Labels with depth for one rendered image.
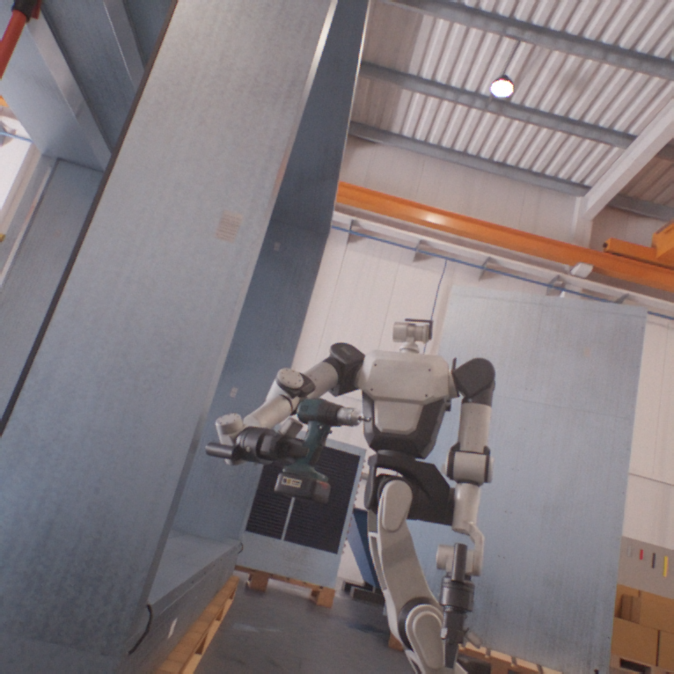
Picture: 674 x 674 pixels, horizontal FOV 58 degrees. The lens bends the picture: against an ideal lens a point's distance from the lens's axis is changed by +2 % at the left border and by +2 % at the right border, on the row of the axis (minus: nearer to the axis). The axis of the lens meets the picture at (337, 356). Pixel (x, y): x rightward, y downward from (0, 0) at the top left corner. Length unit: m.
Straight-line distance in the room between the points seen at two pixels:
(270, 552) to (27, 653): 4.46
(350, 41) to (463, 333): 2.77
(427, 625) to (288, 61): 1.56
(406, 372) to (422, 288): 9.09
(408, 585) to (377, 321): 8.85
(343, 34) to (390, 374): 2.20
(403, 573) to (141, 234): 1.15
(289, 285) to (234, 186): 3.65
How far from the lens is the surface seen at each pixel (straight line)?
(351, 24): 3.49
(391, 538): 1.75
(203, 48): 1.83
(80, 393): 1.46
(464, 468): 1.75
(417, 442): 1.76
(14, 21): 2.01
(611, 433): 5.21
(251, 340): 5.04
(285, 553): 5.84
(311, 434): 1.39
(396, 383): 1.77
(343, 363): 1.85
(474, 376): 1.81
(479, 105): 10.90
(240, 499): 4.85
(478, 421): 1.80
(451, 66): 10.66
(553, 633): 5.04
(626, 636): 8.75
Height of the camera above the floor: 0.69
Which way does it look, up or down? 16 degrees up
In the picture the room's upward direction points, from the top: 15 degrees clockwise
